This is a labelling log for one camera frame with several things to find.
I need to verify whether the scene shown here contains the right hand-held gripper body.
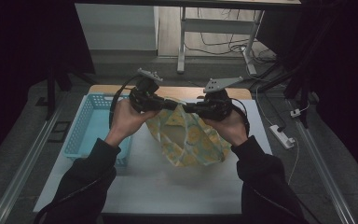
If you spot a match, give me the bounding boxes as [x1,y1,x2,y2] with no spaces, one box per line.
[198,77,244,122]

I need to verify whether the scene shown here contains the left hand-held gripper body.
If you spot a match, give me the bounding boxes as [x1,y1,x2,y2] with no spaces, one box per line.
[128,67,166,114]

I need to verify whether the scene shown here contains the orange print cloth bag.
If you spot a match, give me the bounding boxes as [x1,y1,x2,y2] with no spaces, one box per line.
[145,97,233,168]

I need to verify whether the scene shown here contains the blue plastic basket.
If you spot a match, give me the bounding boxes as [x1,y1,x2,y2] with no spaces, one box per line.
[62,92,134,168]

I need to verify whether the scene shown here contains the person's right hand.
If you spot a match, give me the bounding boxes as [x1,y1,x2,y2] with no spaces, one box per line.
[200,107,250,147]

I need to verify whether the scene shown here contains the person's left hand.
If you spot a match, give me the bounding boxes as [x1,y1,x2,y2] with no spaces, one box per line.
[104,98,160,147]

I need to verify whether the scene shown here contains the white power strip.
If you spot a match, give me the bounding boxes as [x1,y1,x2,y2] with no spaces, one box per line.
[268,124,296,150]

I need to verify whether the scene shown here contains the white table mat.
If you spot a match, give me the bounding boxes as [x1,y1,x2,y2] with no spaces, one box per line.
[33,96,293,216]

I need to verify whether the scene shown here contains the black metal stand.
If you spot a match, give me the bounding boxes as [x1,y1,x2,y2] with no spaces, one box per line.
[45,46,98,121]
[255,12,343,129]

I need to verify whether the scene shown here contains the black floor plate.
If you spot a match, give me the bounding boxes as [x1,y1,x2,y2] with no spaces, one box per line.
[47,120,73,145]

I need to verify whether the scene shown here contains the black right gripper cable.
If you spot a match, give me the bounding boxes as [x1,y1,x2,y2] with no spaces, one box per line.
[229,97,252,138]

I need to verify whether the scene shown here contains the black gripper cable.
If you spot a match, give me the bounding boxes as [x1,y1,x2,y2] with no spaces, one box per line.
[108,74,143,129]
[229,97,252,138]

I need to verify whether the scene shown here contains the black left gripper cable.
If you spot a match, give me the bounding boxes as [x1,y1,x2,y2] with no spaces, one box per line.
[108,74,143,129]

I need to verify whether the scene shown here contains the black floor cables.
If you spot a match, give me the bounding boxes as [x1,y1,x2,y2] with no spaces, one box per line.
[185,8,278,64]

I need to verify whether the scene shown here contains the white desk frame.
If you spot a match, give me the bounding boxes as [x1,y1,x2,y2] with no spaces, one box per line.
[176,7,266,76]

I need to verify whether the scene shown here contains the white cable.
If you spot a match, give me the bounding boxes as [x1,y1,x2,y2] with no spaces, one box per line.
[285,138,301,188]

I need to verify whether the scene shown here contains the aluminium rail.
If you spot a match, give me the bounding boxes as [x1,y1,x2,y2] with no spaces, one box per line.
[287,99,358,224]
[0,92,69,224]

